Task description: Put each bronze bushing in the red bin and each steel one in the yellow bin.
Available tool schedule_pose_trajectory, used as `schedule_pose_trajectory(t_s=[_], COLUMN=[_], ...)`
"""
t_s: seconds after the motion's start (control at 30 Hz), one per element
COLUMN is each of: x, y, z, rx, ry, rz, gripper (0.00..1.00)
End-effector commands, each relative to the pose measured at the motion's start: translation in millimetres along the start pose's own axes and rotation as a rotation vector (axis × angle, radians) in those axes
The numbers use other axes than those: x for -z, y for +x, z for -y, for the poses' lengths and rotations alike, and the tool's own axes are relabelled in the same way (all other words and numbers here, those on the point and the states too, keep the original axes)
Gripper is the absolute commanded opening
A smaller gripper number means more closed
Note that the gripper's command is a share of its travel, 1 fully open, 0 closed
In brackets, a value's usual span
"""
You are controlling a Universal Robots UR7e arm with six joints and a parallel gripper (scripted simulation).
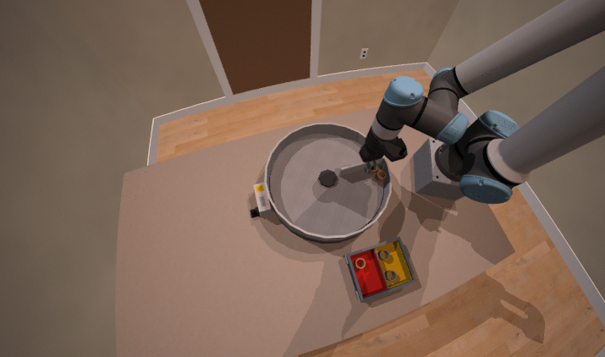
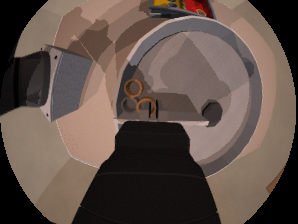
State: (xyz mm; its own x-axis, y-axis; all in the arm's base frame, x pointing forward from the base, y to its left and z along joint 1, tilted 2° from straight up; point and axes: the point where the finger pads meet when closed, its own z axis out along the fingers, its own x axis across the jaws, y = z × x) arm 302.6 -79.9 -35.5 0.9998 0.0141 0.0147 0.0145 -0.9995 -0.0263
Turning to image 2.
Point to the bronze bushing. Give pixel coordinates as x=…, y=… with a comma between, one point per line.
x=127, y=88
x=200, y=12
x=147, y=98

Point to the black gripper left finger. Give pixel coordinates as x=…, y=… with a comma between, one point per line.
x=144, y=113

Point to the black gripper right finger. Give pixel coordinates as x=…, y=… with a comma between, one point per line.
x=161, y=113

